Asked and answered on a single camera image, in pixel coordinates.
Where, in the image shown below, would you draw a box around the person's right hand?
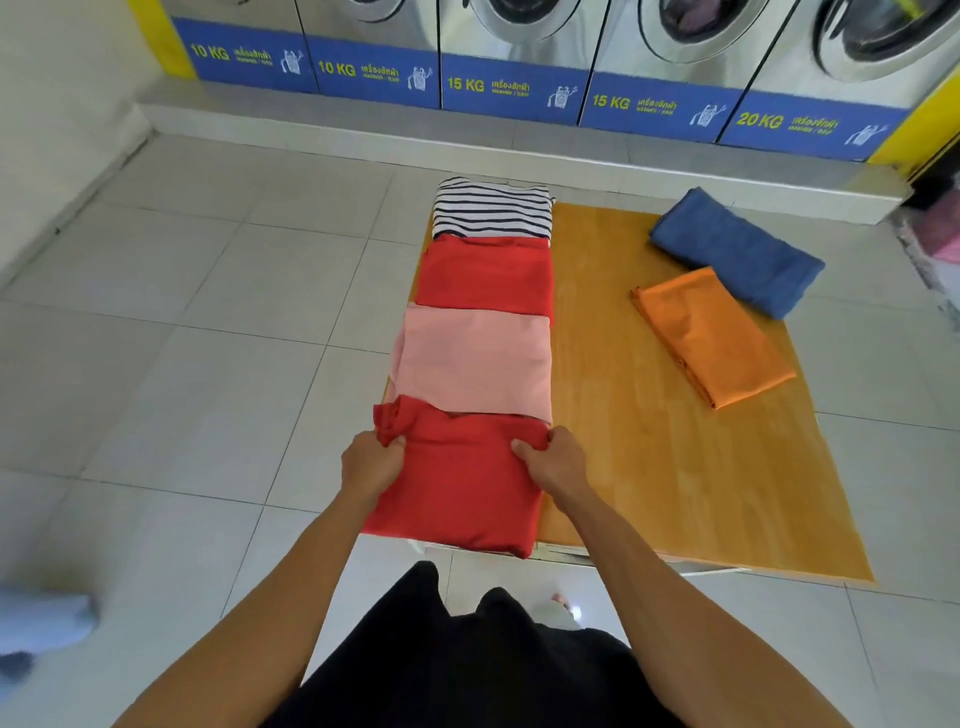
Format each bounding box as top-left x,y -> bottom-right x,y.
509,425 -> 594,511

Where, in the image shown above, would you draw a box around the person's left hand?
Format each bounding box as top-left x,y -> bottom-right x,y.
339,428 -> 408,511

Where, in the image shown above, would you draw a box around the red garment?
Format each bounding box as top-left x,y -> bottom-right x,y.
361,395 -> 553,560
413,233 -> 556,324

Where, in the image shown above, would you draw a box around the pink garment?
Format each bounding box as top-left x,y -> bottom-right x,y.
388,302 -> 555,423

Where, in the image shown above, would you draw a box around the orange garment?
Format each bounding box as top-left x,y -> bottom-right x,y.
629,266 -> 799,412

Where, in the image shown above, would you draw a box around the black white striped shirt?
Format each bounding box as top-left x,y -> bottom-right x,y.
431,176 -> 556,245

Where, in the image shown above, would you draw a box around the blue towel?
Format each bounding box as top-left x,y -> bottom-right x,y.
648,186 -> 826,322

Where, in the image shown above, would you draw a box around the person's left forearm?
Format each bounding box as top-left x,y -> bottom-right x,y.
112,487 -> 384,728

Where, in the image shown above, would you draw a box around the person's right forearm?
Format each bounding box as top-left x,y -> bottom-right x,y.
558,487 -> 856,728

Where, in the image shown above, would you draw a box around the person's black shorts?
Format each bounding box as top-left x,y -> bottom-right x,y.
262,560 -> 684,728

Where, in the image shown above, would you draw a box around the light grey shoe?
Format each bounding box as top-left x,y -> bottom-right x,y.
0,584 -> 100,680

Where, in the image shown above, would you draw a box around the silver front-load washing machine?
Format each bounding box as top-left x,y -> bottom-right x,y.
716,0 -> 960,163
577,0 -> 804,144
294,0 -> 444,110
161,0 -> 320,95
437,0 -> 613,127

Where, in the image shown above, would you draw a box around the pink laundry basket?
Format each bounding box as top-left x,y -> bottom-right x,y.
899,191 -> 960,268

